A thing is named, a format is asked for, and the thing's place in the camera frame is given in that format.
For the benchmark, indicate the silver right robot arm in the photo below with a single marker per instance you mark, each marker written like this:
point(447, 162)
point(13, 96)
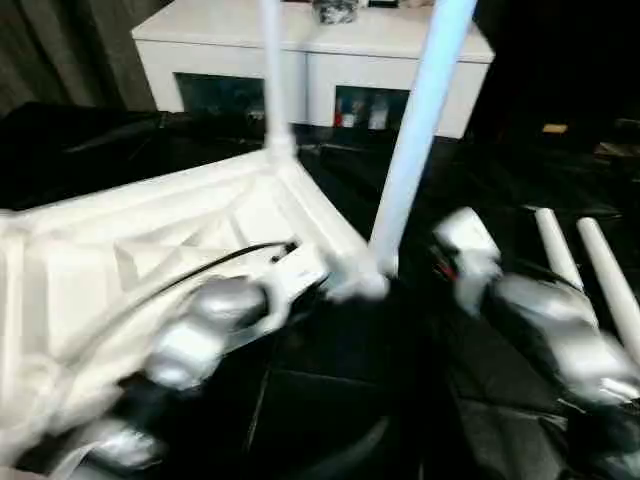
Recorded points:
point(560, 320)

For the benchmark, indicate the white plastic table leg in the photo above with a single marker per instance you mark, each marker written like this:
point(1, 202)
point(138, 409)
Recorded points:
point(425, 125)
point(557, 245)
point(277, 75)
point(610, 270)

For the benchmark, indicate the white sideboard cabinet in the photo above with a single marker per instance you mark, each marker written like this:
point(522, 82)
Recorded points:
point(225, 40)

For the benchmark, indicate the grey pleated curtain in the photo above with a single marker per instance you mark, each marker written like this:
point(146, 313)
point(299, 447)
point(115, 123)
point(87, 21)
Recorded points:
point(65, 50)

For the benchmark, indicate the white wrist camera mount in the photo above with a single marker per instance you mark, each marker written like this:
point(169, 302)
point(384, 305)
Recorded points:
point(470, 240)
point(295, 272)

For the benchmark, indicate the white plastic table top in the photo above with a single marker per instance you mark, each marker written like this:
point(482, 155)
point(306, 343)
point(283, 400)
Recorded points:
point(125, 240)

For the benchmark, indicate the black table mat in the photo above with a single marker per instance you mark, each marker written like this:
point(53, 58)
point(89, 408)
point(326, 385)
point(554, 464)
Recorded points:
point(350, 400)

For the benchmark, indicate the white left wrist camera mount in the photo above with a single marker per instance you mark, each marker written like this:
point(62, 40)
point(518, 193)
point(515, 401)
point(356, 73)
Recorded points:
point(295, 272)

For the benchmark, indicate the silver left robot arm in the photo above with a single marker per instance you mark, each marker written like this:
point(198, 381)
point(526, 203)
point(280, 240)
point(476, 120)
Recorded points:
point(200, 340)

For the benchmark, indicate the small yellow label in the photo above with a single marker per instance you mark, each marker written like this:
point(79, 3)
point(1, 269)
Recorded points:
point(555, 128)

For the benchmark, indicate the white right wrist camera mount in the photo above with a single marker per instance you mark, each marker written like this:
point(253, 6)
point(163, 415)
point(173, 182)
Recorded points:
point(470, 240)

